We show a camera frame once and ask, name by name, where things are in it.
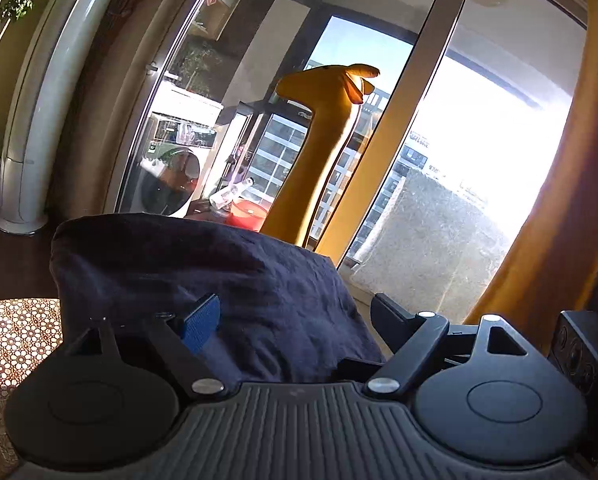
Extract beige curtain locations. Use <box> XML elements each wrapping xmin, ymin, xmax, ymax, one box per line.
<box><xmin>44</xmin><ymin>0</ymin><xmax>230</xmax><ymax>218</ymax></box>

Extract clear plastic bottle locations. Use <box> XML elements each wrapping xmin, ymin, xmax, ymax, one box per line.
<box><xmin>209</xmin><ymin>177</ymin><xmax>256</xmax><ymax>211</ymax></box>

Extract red bucket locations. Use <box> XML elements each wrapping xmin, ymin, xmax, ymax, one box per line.
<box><xmin>224</xmin><ymin>199</ymin><xmax>271</xmax><ymax>233</ymax></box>

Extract yellow curtain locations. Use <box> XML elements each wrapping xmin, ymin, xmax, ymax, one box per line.
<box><xmin>464</xmin><ymin>0</ymin><xmax>598</xmax><ymax>356</ymax></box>

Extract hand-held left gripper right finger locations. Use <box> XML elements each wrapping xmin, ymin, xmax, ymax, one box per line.
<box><xmin>363</xmin><ymin>294</ymin><xmax>530</xmax><ymax>401</ymax></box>

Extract yellow giraffe figure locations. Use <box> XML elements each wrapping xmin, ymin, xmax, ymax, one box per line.
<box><xmin>260</xmin><ymin>62</ymin><xmax>382</xmax><ymax>250</ymax></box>

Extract sliding glass door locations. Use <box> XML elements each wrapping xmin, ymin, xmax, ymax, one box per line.
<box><xmin>114</xmin><ymin>0</ymin><xmax>590</xmax><ymax>326</ymax></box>

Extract white standing air conditioner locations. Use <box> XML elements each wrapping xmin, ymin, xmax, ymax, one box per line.
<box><xmin>0</xmin><ymin>0</ymin><xmax>130</xmax><ymax>236</ymax></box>

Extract white washing machine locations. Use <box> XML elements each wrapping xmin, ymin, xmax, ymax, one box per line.
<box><xmin>128</xmin><ymin>82</ymin><xmax>226</xmax><ymax>218</ymax></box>

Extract blue-grey pants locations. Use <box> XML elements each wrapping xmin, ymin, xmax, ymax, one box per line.
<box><xmin>49</xmin><ymin>212</ymin><xmax>387</xmax><ymax>386</ymax></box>

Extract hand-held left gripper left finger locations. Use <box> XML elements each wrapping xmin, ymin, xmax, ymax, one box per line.
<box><xmin>62</xmin><ymin>294</ymin><xmax>226</xmax><ymax>397</ymax></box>

